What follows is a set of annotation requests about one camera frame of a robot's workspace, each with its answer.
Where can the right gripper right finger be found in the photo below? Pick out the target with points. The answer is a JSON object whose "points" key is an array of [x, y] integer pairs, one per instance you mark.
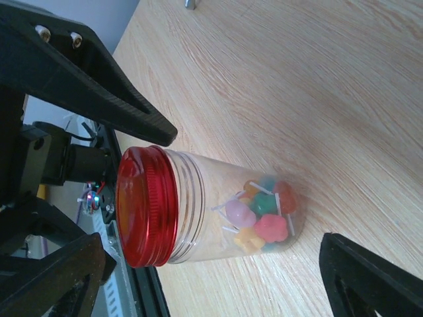
{"points": [[361, 283]]}

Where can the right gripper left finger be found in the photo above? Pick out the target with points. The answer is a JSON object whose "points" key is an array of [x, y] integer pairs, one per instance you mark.
{"points": [[64, 283]]}

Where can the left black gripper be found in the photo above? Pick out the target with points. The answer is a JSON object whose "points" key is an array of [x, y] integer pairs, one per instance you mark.
{"points": [[64, 63]]}

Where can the red round lid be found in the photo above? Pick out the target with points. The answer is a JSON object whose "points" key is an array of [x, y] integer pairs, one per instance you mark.
{"points": [[146, 206]]}

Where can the clear plastic cup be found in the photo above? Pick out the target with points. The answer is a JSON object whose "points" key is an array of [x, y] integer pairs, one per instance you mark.
{"points": [[227, 211]]}

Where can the metal scoop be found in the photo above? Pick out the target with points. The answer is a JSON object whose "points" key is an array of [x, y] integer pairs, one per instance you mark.
{"points": [[190, 4]]}

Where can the white slotted cable duct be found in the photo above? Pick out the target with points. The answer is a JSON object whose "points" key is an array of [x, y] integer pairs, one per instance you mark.
{"points": [[112, 298]]}

